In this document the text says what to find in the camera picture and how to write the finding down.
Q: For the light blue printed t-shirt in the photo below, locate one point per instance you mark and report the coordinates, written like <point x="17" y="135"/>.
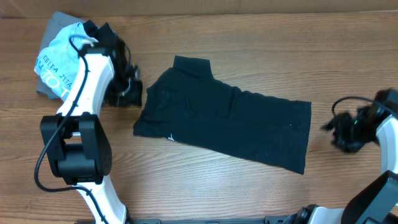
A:
<point x="57" y="65"/>

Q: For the black folded garment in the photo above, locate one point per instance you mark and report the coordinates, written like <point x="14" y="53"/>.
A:
<point x="104" y="35"/>

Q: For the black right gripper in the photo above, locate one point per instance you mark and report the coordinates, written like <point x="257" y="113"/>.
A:
<point x="336" y="125"/>

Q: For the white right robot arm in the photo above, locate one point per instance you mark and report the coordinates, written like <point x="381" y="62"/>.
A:
<point x="373" y="204"/>

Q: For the dark teal t-shirt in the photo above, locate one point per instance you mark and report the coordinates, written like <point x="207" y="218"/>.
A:
<point x="187" y="104"/>

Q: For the grey folded garment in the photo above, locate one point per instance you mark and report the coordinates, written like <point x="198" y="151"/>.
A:
<point x="58" y="21"/>

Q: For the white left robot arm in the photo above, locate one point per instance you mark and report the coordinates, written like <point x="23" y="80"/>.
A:
<point x="77" y="154"/>

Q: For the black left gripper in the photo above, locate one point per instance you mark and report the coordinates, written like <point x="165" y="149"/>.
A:
<point x="134" y="99"/>

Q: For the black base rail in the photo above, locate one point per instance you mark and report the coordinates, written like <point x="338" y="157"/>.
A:
<point x="265" y="220"/>

